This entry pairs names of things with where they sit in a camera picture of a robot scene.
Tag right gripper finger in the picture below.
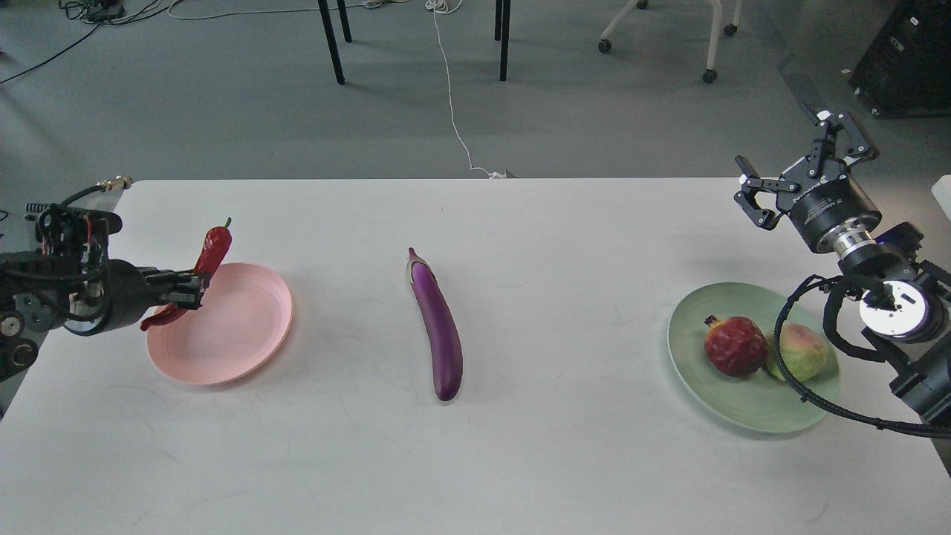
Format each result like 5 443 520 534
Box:
799 102 880 183
733 155 807 231

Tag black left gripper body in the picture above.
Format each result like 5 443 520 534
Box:
82 259 159 337

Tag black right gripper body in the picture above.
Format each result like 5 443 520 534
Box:
784 167 882 254

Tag red chili pepper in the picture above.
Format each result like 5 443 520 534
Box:
139 216 233 331

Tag red pomegranate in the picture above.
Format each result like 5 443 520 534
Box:
704 315 770 378

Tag purple eggplant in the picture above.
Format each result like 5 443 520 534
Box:
406 247 464 403

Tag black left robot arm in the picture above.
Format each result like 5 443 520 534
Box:
1 176 231 380

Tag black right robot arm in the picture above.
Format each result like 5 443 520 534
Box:
734 106 950 440

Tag pink plastic plate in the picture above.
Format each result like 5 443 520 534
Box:
146 263 294 386

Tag black equipment box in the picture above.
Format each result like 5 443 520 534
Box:
848 1 950 118

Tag white office chair base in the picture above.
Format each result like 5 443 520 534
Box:
597 1 747 87

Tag green plastic plate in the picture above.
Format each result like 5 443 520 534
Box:
666 283 828 434

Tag black table leg left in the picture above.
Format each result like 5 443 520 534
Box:
318 0 353 85

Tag black table leg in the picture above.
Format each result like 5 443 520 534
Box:
318 0 353 85
493 0 512 82

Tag black table leg right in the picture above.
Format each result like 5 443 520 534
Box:
493 0 512 82

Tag black floor cables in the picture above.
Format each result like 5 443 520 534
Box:
0 0 172 86

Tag white floor cable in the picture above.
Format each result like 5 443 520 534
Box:
425 0 515 180

